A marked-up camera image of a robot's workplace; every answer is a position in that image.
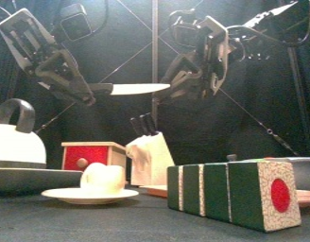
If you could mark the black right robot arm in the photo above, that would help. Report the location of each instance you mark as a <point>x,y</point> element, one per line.
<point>275,22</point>

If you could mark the pale wooden knife block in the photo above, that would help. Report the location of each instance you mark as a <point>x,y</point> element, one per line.
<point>154,160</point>

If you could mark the red wooden drawer box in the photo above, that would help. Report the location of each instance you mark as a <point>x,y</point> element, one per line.
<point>84,157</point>

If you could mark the white cup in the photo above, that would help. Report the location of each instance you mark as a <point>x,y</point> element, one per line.
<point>103,178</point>

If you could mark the grey flat tray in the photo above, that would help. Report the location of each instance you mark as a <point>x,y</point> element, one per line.
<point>31,181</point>

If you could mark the green sushi roll slice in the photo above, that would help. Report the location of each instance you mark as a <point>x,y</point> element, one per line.
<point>216,192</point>
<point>174,187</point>
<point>191,189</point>

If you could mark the white saucer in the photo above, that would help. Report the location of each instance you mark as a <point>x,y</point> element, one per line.
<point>88,196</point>

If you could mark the grey pan with knob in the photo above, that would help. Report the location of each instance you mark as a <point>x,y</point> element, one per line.
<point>303,171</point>

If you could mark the green sushi slice red centre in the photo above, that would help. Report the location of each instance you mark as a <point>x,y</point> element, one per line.
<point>263,195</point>

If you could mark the vertical metal frame pole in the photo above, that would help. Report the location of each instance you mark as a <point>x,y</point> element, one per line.
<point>155,47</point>

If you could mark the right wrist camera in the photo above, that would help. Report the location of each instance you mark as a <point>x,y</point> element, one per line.
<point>186,30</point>

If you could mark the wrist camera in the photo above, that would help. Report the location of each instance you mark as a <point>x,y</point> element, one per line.
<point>186,30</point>
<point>76,23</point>

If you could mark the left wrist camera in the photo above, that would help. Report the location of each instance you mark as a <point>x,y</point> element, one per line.
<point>76,23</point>

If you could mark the slanted metal frame strut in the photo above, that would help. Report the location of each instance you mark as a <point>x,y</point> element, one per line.
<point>299,100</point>

